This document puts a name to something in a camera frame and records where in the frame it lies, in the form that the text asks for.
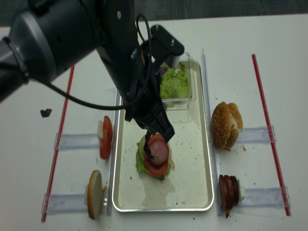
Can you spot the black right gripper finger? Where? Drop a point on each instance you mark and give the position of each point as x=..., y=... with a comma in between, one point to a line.
x=166, y=130

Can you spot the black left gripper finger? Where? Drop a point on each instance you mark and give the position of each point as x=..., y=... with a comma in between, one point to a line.
x=150, y=133

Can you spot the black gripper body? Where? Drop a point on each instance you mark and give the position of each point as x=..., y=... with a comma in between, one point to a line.
x=140, y=96

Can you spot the purple cabbage strand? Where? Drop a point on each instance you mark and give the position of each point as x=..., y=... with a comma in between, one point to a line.
x=148, y=155

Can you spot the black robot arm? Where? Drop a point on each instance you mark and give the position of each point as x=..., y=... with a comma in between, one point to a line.
x=51, y=36

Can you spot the lettuce leaf under stack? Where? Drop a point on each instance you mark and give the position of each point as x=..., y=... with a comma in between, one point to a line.
x=140, y=165

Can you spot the green lettuce in box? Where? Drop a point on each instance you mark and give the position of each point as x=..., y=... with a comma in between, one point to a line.
x=174, y=83

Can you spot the tomato slice on stack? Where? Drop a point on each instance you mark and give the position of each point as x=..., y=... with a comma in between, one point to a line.
x=154, y=170

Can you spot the upright tomato slices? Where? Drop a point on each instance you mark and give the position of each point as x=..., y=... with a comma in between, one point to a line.
x=106, y=140

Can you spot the sliced meat patties row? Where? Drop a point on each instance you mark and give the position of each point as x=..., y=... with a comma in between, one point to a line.
x=229, y=191

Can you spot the ham slice on stack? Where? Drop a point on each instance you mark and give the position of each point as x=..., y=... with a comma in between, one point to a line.
x=159, y=150

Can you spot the shredded purple cabbage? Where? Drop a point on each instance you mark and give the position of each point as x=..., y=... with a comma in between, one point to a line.
x=162, y=71

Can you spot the clear plastic salad box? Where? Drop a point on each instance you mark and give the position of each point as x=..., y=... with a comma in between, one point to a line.
x=182, y=103

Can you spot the sesame bun front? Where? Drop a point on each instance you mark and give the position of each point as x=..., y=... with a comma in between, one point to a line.
x=221, y=125

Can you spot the white metal tray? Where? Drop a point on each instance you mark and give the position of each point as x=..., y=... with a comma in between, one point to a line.
x=189, y=186

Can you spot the sesame bun rear torn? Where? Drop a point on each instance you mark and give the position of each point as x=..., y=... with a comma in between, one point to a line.
x=236, y=125

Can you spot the upright bottom bun slice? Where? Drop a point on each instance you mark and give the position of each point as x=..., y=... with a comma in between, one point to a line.
x=95, y=194

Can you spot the upper left clear holder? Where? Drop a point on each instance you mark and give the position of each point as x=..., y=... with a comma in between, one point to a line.
x=82, y=141

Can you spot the clear holder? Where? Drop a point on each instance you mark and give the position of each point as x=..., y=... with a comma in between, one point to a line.
x=263, y=197
x=82, y=141
x=264, y=135
x=65, y=203

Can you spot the upper right clear holder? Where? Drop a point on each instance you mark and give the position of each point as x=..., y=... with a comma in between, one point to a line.
x=264, y=135

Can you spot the left red strip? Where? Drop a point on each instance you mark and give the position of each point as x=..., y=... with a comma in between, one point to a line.
x=54, y=161

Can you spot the red strip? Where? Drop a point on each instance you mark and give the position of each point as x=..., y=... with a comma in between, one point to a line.
x=54, y=161
x=284, y=192

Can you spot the stray purple cabbage piece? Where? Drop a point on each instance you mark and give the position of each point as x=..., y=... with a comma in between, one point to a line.
x=45, y=113

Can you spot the lower right clear holder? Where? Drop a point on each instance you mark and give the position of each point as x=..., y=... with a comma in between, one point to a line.
x=263, y=197

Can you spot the lower left clear holder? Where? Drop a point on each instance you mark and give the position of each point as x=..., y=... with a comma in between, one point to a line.
x=65, y=203

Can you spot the right red strip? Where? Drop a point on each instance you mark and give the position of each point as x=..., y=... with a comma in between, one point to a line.
x=284, y=192

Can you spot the left clear divider rail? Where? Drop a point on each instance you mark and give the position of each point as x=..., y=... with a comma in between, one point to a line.
x=109, y=203

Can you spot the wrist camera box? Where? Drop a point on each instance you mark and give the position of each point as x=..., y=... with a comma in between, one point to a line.
x=166, y=49

